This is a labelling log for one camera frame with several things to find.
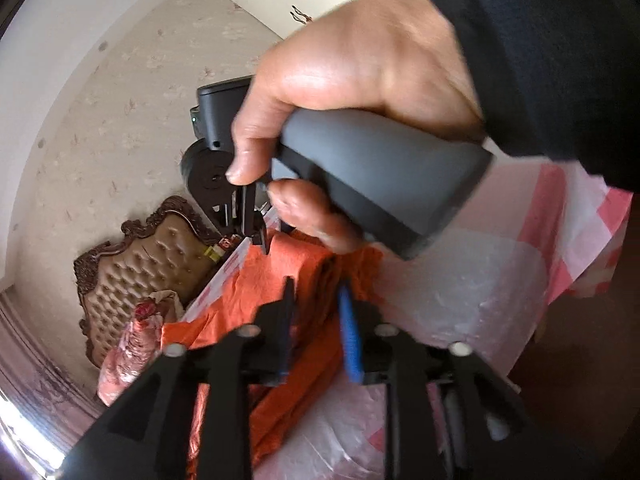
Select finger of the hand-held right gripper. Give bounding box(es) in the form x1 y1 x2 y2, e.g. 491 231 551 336
212 195 242 238
240 184 274 257

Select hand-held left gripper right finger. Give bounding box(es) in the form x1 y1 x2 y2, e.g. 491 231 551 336
337 285 568 480

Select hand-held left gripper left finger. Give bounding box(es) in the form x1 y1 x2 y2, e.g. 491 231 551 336
50 276 297 480

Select orange pants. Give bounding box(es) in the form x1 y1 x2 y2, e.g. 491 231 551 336
160 230 387 480

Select person's right forearm dark sleeve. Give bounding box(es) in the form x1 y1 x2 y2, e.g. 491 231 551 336
412 0 640 192

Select person's right hand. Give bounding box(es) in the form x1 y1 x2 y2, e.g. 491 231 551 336
226 0 488 256

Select brown tufted headboard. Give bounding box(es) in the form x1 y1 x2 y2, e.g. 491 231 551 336
73 195 227 370

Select pink white checkered bed sheet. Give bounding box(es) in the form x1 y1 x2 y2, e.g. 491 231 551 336
182 160 635 480

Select pink floral pillow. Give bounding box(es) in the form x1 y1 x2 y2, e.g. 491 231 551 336
96 290 185 407

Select pink curtain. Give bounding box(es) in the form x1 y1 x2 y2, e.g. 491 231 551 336
0 287 107 463

